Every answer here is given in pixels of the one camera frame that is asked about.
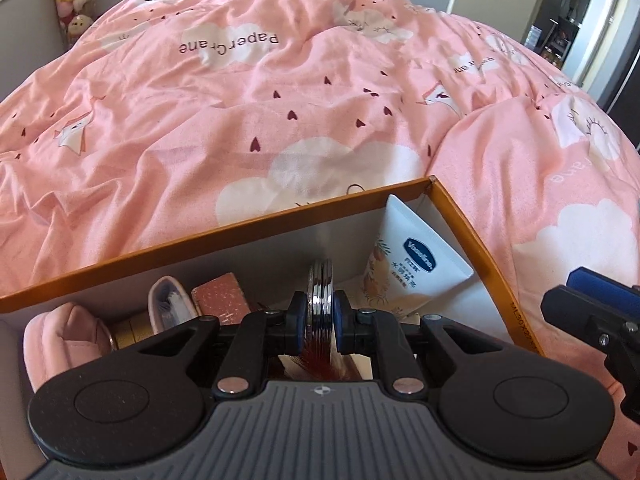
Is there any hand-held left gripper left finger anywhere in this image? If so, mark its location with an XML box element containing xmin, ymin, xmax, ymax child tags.
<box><xmin>122</xmin><ymin>291</ymin><xmax>308</xmax><ymax>397</ymax></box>

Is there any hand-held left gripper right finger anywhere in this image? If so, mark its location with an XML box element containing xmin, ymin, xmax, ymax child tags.
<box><xmin>332</xmin><ymin>292</ymin><xmax>501</xmax><ymax>397</ymax></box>

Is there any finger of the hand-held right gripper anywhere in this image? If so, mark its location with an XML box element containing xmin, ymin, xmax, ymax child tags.
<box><xmin>539</xmin><ymin>266</ymin><xmax>640</xmax><ymax>372</ymax></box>

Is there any round metal tin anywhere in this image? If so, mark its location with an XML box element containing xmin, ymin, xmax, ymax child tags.
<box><xmin>307</xmin><ymin>258</ymin><xmax>335</xmax><ymax>361</ymax></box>

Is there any red feather toy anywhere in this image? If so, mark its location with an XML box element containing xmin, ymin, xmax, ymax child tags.
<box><xmin>300</xmin><ymin>340</ymin><xmax>351</xmax><ymax>381</ymax></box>

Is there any white lotion tube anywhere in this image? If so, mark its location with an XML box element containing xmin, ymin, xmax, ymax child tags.
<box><xmin>360</xmin><ymin>194</ymin><xmax>475</xmax><ymax>321</ymax></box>

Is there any orange cardboard box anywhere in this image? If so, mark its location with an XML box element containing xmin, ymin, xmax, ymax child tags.
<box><xmin>0</xmin><ymin>175</ymin><xmax>546</xmax><ymax>480</ymax></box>

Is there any pink case with clear cap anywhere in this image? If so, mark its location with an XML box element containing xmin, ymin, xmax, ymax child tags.
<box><xmin>148</xmin><ymin>276</ymin><xmax>198</xmax><ymax>333</ymax></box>

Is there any gold box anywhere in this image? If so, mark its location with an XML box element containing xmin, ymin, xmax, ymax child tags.
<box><xmin>111</xmin><ymin>312</ymin><xmax>156</xmax><ymax>351</ymax></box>

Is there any pink plush pouch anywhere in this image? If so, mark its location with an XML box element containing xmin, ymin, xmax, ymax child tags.
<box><xmin>22</xmin><ymin>301</ymin><xmax>116</xmax><ymax>393</ymax></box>

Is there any pink printed blanket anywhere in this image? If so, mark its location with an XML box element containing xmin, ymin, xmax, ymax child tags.
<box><xmin>0</xmin><ymin>0</ymin><xmax>640</xmax><ymax>480</ymax></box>

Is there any dark shelf unit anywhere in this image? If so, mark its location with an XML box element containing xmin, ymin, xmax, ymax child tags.
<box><xmin>525</xmin><ymin>0</ymin><xmax>601</xmax><ymax>71</ymax></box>

